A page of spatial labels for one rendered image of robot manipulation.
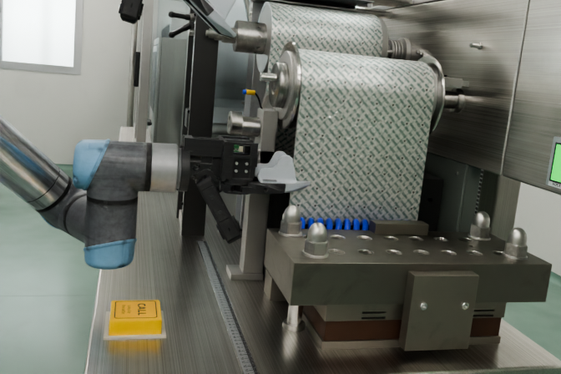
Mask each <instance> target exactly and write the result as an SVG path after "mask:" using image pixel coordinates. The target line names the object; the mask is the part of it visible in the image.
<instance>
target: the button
mask: <svg viewBox="0 0 561 374"><path fill-rule="evenodd" d="M161 329H162V316H161V309H160V302H159V300H146V301H111V305H110V315H109V336H125V335H157V334H161Z"/></svg>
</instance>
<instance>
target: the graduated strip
mask: <svg viewBox="0 0 561 374"><path fill-rule="evenodd" d="M196 242H197V245H198V246H199V249H200V254H201V256H202V259H203V262H204V264H205V268H206V270H207V273H208V276H209V278H210V283H211V285H212V287H213V290H214V293H215V297H216V300H217V302H218V305H219V308H220V311H221V314H222V316H223V319H224V322H225V326H226V329H227V331H228V333H229V336H230V340H231V343H232V346H233V348H234V350H235V354H236V357H237V360H238V362H239V365H240V369H241V371H242V374H260V372H259V370H258V367H257V365H256V363H255V359H254V357H253V356H252V353H251V351H250V348H249V345H248V343H247V340H246V339H245V335H244V332H243V331H242V328H241V326H240V323H239V320H238V318H237V315H236V314H235V310H234V307H233V306H232V303H231V301H230V298H229V295H228V293H227V290H226V289H225V285H224V282H223V281H222V278H221V276H220V273H219V270H218V268H217V266H216V263H215V260H214V258H213V256H212V254H211V251H210V248H209V246H208V243H207V241H202V240H197V241H196Z"/></svg>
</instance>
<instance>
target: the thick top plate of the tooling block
mask: <svg viewBox="0 0 561 374"><path fill-rule="evenodd" d="M280 229H281V228H267V233H266V243H265V260H264V265H265V267H266V269H267V270H268V271H269V272H270V275H271V276H272V278H273V279H274V281H275V283H276V284H277V285H278V287H279V289H280V291H281V292H282V294H283V295H284V297H285V298H286V300H287V301H288V303H289V305H290V306H330V305H387V304H404V300H405V293H406V287H407V275H408V271H409V270H471V271H473V272H474V273H476V274H478V275H479V279H478V289H477V295H476V300H475V303H500V302H545V301H546V298H547V293H548V284H549V279H550V274H551V270H552V264H550V263H548V262H547V261H545V260H542V259H540V258H538V257H537V256H535V255H532V254H530V253H528V252H527V257H528V259H527V260H515V259H511V258H508V257H506V256H504V255H502V252H503V251H504V248H505V242H506V241H505V240H502V239H500V238H498V237H497V236H495V235H492V234H489V236H490V238H491V240H475V239H473V238H470V237H468V233H470V232H439V231H428V233H427V235H378V234H374V233H372V232H371V231H370V230H326V231H327V238H326V239H327V240H328V248H327V252H328V254H329V255H328V257H327V258H324V259H315V258H310V257H307V256H305V255H303V254H302V251H303V250H304V246H305V239H306V238H307V235H308V230H309V229H301V232H302V236H301V237H286V236H283V235H280V234H279V230H280Z"/></svg>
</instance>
